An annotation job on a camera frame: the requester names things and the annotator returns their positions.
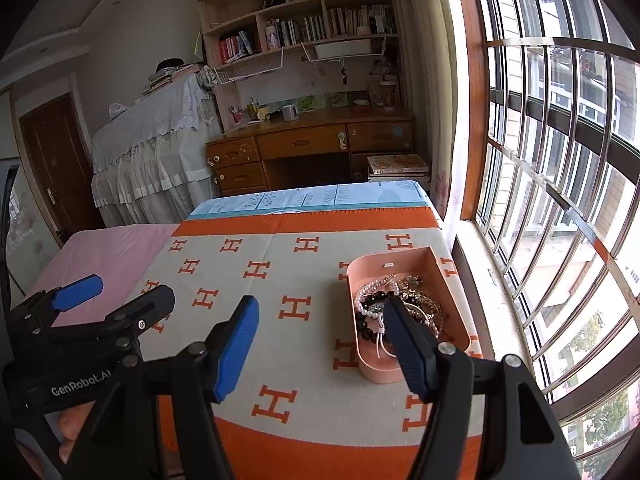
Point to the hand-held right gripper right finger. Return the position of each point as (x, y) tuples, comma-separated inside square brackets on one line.
[(407, 350)]

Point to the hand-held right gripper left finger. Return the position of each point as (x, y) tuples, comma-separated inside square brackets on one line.
[(235, 355)]

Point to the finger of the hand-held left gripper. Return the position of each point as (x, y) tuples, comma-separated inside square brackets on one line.
[(77, 290), (155, 302)]

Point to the white smart watch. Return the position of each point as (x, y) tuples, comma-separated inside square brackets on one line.
[(382, 332)]

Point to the pink jewelry tray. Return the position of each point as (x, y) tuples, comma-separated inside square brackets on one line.
[(415, 260)]

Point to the person's left hand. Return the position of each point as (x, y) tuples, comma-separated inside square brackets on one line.
[(75, 425)]

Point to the pink bedsheet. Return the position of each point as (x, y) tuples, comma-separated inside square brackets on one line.
[(100, 250)]

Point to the orange patterned blanket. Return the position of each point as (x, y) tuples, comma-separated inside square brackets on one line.
[(300, 350)]

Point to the brown wooden door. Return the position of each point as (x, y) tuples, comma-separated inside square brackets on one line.
[(55, 160)]

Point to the white lace cover cloth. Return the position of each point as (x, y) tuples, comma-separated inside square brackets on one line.
[(150, 135)]

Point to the light blue printed bedsheet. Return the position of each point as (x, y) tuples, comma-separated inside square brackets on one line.
[(320, 197)]

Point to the stack of large books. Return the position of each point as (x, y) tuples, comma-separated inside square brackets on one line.
[(397, 164)]

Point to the red pen holder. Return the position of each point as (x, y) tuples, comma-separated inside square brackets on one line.
[(235, 114)]

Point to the wooden desk with drawers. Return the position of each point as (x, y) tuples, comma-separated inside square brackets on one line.
[(300, 142)]

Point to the white drawer lock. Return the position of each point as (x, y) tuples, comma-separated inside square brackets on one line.
[(342, 141)]

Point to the yellow toy car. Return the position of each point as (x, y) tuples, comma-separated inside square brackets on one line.
[(265, 112)]

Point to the pile of books and papers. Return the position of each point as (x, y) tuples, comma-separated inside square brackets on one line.
[(170, 75)]

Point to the white mug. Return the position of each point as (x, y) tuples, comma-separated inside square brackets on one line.
[(290, 112)]

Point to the barred window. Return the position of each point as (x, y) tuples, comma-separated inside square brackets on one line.
[(560, 160)]

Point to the glass jar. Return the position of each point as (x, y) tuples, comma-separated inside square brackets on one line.
[(389, 94)]

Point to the white floral curtain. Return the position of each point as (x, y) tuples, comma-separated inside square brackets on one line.
[(430, 85)]

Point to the hanging keys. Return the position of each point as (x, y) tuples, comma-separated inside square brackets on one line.
[(344, 76)]

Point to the row of shelf books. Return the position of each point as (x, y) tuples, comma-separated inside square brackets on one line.
[(345, 20)]

